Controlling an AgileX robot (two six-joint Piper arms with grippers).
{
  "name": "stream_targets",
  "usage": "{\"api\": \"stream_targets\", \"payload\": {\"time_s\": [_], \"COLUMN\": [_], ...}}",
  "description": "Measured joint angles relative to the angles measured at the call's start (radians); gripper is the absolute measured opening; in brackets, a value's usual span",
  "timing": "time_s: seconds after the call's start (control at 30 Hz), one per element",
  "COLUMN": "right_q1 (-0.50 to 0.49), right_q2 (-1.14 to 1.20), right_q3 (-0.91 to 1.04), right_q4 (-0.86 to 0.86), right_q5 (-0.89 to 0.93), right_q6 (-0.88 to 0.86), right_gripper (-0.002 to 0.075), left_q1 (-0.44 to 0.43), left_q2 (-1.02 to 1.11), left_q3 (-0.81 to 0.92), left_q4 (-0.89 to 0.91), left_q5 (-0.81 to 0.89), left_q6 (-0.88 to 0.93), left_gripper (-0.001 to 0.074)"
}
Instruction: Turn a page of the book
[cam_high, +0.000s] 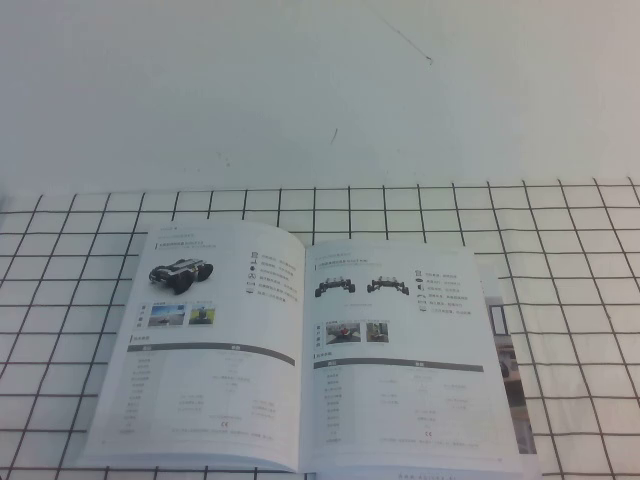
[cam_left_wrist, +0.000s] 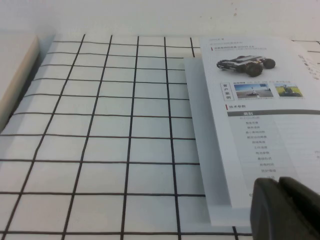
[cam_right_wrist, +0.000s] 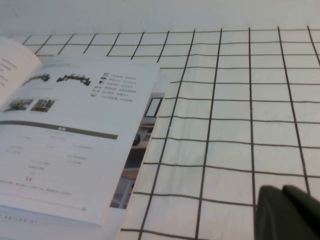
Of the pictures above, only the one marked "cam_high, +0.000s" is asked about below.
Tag white product catalogue book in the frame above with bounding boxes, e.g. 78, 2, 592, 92
79, 222, 544, 480

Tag white black-grid checkered cloth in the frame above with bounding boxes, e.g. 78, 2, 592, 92
0, 177, 640, 480

